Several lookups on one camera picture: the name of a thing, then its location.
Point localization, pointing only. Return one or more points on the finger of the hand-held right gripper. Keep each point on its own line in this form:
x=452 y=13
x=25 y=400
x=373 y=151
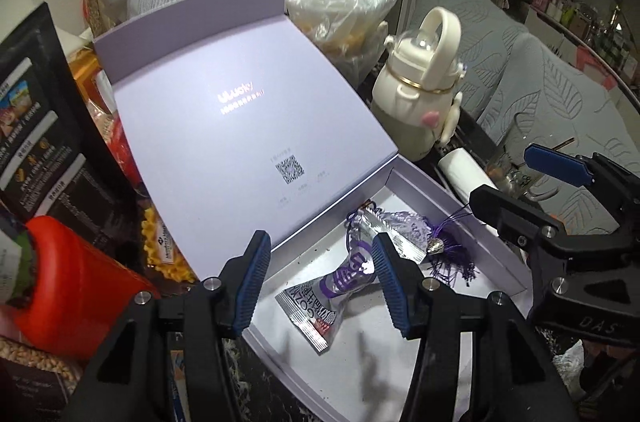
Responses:
x=555 y=162
x=502 y=208

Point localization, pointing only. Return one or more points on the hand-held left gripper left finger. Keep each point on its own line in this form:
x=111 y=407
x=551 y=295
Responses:
x=250 y=287

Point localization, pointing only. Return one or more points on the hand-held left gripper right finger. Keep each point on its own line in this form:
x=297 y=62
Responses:
x=392 y=289

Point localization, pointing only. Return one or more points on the purple tassel charm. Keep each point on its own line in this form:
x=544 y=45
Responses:
x=450 y=269

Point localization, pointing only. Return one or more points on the crinkled silver foil packet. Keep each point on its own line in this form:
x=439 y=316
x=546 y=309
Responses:
x=400 y=227

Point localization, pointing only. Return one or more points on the silver purple snack packet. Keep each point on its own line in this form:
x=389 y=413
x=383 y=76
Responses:
x=320 y=302

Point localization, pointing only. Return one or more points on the lavender gift box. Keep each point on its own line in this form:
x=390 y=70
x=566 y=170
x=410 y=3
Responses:
x=225 y=127

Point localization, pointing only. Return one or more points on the wooden stir stick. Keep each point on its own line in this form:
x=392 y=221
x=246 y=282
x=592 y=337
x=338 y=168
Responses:
x=565 y=143

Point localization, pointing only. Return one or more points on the clear glass mug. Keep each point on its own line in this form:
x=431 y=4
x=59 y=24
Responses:
x=510 y=182

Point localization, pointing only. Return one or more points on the white paper cup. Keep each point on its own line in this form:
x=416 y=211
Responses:
x=465 y=172

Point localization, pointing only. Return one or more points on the grey leaf-pattern sofa cushion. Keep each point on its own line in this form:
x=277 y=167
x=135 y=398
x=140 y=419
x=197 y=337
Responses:
x=575 y=102
x=465 y=27

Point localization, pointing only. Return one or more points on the yellow pasta bag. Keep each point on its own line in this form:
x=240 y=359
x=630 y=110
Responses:
x=170 y=262

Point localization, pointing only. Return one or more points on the cream water bottle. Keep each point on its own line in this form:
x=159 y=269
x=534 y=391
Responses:
x=410 y=102

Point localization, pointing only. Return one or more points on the row of small bottles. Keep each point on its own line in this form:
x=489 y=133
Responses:
x=580 y=10

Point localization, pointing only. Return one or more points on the red canister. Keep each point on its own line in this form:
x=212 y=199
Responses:
x=75 y=282

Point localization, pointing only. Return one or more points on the pale dried beans bag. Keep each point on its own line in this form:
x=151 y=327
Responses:
x=30 y=359

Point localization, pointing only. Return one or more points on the large clear plastic bag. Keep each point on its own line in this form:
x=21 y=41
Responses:
x=340 y=12

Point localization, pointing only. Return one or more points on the black snack bag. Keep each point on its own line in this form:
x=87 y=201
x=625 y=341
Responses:
x=45 y=127

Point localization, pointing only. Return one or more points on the orange snack packet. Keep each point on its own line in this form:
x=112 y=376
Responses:
x=85 y=70

